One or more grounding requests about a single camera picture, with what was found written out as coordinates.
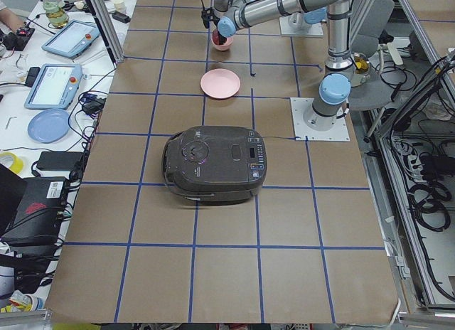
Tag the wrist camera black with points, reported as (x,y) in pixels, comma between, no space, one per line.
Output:
(207,17)

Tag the grey office chair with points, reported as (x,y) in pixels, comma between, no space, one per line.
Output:
(372,93)

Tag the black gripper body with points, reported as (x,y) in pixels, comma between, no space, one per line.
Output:
(221,38)

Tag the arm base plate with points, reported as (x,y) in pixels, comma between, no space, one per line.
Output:
(295,25)
(309,126)

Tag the black computer box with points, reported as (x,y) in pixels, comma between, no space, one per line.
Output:
(36,218)

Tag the dark grey rice cooker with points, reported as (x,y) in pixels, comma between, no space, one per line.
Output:
(215,164)

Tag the steel bowl with yellow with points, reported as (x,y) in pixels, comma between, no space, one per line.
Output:
(361,70)

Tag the yellow tape roll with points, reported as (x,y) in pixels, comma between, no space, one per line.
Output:
(12,162)

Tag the black power adapter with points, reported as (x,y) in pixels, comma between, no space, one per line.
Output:
(57,161)

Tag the blue plate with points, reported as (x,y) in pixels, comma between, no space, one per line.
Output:
(49,126)

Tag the blue teach pendant near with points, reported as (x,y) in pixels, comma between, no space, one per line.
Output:
(55,87)

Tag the blue teach pendant far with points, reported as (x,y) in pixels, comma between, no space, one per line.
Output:
(72,40)

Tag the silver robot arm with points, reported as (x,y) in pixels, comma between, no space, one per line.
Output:
(230,16)

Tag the blue teach pendant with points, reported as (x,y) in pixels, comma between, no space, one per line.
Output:
(55,87)
(72,40)

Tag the pink plate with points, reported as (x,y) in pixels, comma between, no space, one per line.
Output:
(220,83)

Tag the glass jar with lid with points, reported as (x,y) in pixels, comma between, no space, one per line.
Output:
(55,12)

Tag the aluminium frame post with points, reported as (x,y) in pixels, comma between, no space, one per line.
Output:
(109,36)

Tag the red apple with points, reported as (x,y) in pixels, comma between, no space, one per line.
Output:
(213,37)

